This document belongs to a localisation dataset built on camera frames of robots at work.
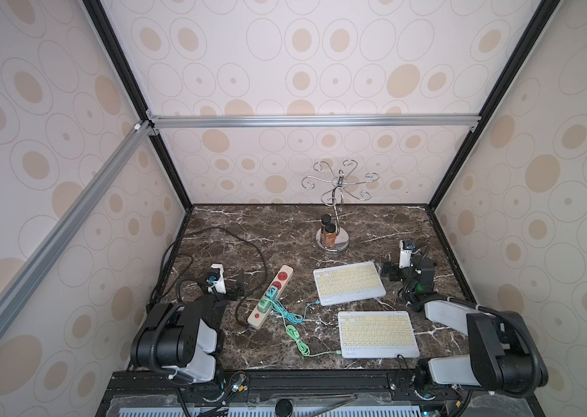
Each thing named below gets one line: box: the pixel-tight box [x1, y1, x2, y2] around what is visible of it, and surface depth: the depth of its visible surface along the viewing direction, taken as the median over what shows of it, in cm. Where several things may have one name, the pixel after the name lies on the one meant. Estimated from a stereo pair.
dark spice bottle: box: [320, 213, 332, 236], surface depth 102 cm
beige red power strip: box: [264, 264, 295, 296], surface depth 96 cm
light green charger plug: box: [257, 297, 271, 314], surface depth 83 cm
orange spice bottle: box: [324, 222, 337, 250], surface depth 99 cm
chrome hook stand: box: [301, 159, 380, 253], surface depth 85 cm
